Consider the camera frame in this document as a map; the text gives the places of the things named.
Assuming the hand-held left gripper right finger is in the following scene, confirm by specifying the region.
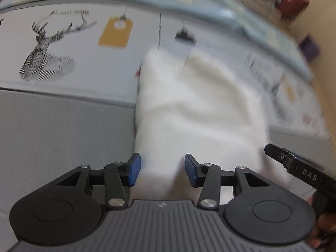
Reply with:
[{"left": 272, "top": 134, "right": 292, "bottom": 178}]
[{"left": 184, "top": 154, "right": 271, "bottom": 211}]

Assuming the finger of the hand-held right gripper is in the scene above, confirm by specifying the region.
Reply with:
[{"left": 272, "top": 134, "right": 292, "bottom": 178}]
[{"left": 265, "top": 144, "right": 298, "bottom": 174}]

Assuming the white garment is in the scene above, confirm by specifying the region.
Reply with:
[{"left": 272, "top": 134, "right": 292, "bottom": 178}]
[{"left": 134, "top": 48, "right": 292, "bottom": 205}]

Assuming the red bag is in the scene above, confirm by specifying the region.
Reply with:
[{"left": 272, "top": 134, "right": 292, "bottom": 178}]
[{"left": 278, "top": 0, "right": 309, "bottom": 19}]

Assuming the grey bed cover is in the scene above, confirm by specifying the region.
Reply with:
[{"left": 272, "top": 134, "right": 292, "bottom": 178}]
[{"left": 0, "top": 88, "right": 336, "bottom": 252}]

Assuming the person's right hand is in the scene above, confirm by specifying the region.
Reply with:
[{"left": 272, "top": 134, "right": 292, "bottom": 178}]
[{"left": 311, "top": 211, "right": 336, "bottom": 251}]

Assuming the purple box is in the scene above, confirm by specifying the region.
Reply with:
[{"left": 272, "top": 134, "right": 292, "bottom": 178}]
[{"left": 299, "top": 35, "right": 321, "bottom": 63}]

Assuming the deer printed bed sheet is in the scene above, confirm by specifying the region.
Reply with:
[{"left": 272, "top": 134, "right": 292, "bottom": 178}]
[{"left": 0, "top": 0, "right": 328, "bottom": 137}]

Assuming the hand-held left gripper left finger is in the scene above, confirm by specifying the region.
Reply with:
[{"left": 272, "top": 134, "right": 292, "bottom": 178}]
[{"left": 56, "top": 152, "right": 142, "bottom": 211}]

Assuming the radiator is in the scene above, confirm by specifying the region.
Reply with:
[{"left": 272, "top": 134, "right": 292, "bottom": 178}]
[{"left": 226, "top": 0, "right": 281, "bottom": 27}]

